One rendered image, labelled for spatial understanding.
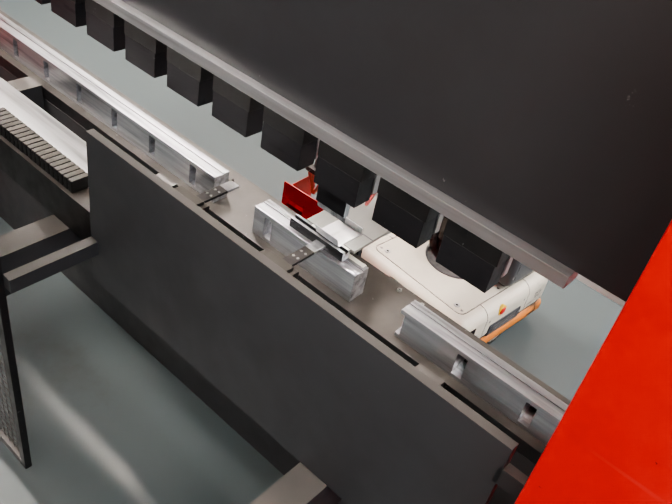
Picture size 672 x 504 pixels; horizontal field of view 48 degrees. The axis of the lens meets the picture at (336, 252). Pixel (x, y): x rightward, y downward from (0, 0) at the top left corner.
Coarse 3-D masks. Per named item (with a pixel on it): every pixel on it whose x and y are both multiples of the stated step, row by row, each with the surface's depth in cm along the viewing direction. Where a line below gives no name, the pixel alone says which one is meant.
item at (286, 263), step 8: (304, 248) 201; (312, 248) 201; (320, 248) 202; (272, 256) 191; (288, 256) 197; (296, 256) 198; (304, 256) 198; (280, 264) 189; (288, 264) 190; (296, 264) 196; (288, 272) 189; (296, 272) 190
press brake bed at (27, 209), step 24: (0, 72) 286; (72, 120) 264; (0, 192) 332; (24, 192) 315; (0, 216) 343; (24, 216) 325; (48, 216) 308; (96, 288) 305; (120, 312) 299; (144, 336) 293; (168, 360) 287; (192, 384) 282; (216, 408) 276; (240, 432) 271; (264, 432) 260; (264, 456) 266; (288, 456) 255
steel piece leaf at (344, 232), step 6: (336, 222) 213; (342, 222) 213; (348, 222) 212; (324, 228) 210; (330, 228) 210; (336, 228) 210; (342, 228) 211; (348, 228) 211; (354, 228) 211; (360, 228) 210; (336, 234) 208; (342, 234) 209; (348, 234) 209; (354, 234) 210; (360, 234) 210; (342, 240) 207; (348, 240) 207
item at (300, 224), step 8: (296, 216) 213; (296, 224) 211; (304, 224) 210; (304, 232) 210; (312, 232) 208; (312, 240) 209; (320, 240) 207; (328, 240) 207; (328, 248) 206; (336, 248) 204; (344, 248) 205; (336, 256) 205; (344, 256) 204
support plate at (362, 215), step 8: (352, 208) 220; (360, 208) 220; (368, 208) 221; (312, 216) 213; (320, 216) 214; (328, 216) 215; (352, 216) 216; (360, 216) 217; (368, 216) 218; (320, 224) 211; (328, 224) 212; (360, 224) 214; (368, 224) 215; (376, 224) 215; (368, 232) 212; (376, 232) 212; (384, 232) 213; (352, 240) 208; (360, 240) 208; (368, 240) 209; (352, 248) 205; (360, 248) 206
